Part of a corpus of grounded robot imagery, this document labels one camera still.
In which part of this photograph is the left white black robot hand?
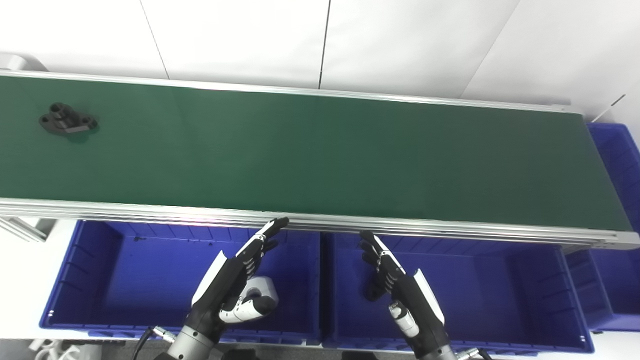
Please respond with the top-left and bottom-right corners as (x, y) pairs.
(186, 216), (291, 346)

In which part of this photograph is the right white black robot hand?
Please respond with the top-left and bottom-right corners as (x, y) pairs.
(357, 230), (451, 357)

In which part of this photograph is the black flanged metal part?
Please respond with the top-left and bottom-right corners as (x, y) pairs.
(39, 102), (99, 135)

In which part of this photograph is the blue plastic bin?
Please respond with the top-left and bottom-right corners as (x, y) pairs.
(322, 232), (597, 357)
(564, 122), (640, 334)
(39, 219), (324, 347)

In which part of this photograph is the green conveyor belt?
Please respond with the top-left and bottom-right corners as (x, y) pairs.
(0, 70), (640, 252)

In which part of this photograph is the aluminium conveyor support leg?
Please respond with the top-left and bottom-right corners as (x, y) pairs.
(0, 217), (57, 244)

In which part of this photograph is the grey conveyor motor housing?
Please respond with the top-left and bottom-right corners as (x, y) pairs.
(0, 52), (49, 74)

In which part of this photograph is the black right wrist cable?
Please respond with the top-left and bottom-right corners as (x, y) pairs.
(457, 347), (495, 360)

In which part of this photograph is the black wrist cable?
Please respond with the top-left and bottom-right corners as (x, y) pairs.
(131, 325), (177, 360)
(457, 347), (495, 360)

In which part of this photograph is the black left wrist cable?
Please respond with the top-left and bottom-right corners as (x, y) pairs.
(131, 325), (177, 360)

